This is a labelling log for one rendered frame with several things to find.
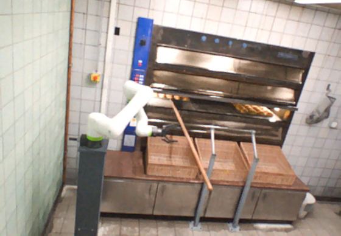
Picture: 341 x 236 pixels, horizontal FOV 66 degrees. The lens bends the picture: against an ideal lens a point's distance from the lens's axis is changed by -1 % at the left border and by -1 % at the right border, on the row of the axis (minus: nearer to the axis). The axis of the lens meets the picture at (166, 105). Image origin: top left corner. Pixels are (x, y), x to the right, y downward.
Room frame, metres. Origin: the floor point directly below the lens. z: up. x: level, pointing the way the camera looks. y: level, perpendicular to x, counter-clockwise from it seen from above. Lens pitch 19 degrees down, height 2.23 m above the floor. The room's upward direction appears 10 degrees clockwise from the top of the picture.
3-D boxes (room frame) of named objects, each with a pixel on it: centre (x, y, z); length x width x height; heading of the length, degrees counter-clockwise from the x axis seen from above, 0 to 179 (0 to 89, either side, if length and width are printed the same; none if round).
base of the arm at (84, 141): (1.77, 0.54, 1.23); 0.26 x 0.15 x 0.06; 99
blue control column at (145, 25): (3.77, 0.53, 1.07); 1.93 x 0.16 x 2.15; 10
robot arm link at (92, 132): (1.78, 0.48, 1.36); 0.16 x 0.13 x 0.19; 61
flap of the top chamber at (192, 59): (3.05, -0.67, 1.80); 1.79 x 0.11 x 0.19; 100
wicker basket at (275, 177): (2.90, -1.33, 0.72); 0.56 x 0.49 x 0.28; 99
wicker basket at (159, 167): (2.69, -0.15, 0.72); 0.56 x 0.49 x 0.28; 99
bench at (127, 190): (2.75, -0.61, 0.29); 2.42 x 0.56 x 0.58; 100
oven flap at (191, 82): (3.05, -0.67, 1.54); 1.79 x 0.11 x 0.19; 100
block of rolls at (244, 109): (3.59, -1.16, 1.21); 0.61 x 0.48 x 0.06; 10
